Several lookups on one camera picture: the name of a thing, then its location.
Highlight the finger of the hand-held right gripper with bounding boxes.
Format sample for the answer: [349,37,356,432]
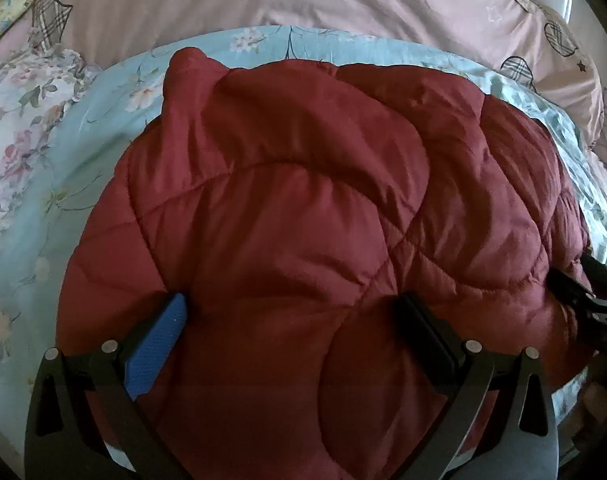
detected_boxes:
[547,266,607,312]

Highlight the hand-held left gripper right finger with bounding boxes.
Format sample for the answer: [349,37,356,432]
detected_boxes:
[393,293,560,480]

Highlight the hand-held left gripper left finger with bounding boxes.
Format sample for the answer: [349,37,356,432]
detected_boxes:
[24,292,189,480]

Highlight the red quilted jacket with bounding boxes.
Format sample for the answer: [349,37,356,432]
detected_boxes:
[56,46,597,480]

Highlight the light blue floral bed sheet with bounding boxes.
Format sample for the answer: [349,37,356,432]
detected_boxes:
[0,24,607,461]

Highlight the white floral pillow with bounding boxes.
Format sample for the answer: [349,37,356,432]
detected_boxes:
[0,49,101,266]

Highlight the pink duvet with plaid hearts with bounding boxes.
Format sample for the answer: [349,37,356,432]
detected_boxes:
[0,0,607,181]

